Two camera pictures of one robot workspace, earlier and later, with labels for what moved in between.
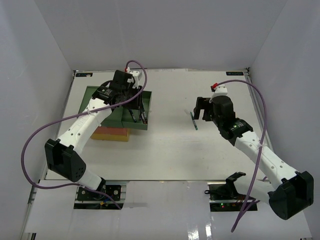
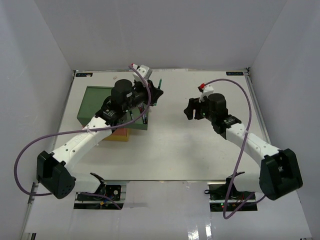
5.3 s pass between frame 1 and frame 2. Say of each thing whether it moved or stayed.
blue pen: stayed
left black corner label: stayed
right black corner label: stayed
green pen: moved
